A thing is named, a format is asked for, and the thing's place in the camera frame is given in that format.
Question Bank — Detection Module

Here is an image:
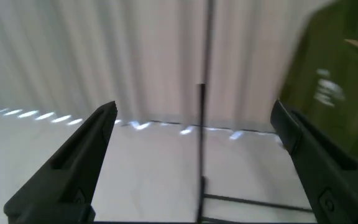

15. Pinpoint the white curtain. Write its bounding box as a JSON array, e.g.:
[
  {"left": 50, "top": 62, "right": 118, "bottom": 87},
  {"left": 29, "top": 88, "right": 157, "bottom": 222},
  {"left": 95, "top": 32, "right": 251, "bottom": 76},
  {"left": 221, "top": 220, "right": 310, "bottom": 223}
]
[{"left": 0, "top": 0, "right": 332, "bottom": 133}]

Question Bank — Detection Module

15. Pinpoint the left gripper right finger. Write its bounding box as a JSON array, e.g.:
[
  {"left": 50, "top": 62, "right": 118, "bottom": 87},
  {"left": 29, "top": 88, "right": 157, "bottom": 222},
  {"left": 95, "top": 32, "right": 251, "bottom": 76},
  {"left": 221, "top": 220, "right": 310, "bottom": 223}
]
[{"left": 270, "top": 100, "right": 358, "bottom": 224}]

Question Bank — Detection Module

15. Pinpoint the green printed shirt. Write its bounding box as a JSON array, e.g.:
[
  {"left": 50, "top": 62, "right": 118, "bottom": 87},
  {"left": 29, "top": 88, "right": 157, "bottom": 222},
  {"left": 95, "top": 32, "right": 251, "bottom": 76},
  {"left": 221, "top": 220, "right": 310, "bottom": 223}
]
[{"left": 278, "top": 0, "right": 358, "bottom": 174}]

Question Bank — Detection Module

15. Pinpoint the black clothes rack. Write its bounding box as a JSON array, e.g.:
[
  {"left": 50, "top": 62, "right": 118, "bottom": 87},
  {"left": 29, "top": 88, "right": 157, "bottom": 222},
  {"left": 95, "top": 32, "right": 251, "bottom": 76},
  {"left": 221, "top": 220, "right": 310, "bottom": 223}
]
[{"left": 196, "top": 0, "right": 314, "bottom": 224}]

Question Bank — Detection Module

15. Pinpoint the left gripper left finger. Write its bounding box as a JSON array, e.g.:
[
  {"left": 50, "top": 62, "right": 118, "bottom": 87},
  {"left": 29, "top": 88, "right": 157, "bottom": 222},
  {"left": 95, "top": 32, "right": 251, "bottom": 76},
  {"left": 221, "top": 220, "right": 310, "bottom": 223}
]
[{"left": 4, "top": 100, "right": 118, "bottom": 224}]

